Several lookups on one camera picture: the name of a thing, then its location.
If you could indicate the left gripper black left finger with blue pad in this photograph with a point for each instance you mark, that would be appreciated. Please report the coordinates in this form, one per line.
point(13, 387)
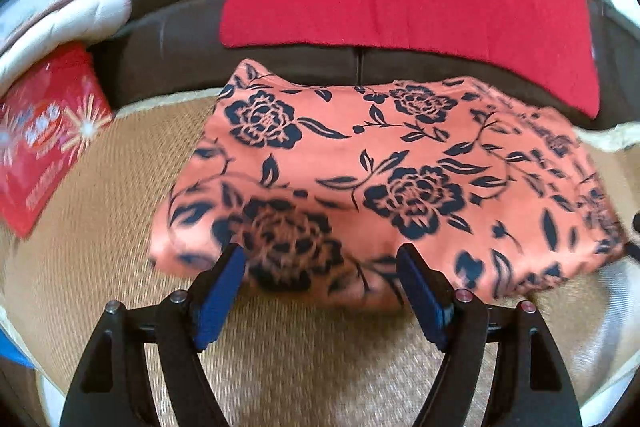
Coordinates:
point(111, 385)

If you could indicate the orange floral patterned garment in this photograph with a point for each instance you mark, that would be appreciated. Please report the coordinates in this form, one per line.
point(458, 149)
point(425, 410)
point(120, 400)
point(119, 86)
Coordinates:
point(321, 186)

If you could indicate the blue item under mat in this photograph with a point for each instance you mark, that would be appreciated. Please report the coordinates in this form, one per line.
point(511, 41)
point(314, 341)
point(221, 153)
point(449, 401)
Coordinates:
point(10, 351)

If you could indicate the white plush pillow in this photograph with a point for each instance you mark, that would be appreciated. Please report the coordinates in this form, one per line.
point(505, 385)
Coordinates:
point(64, 21)

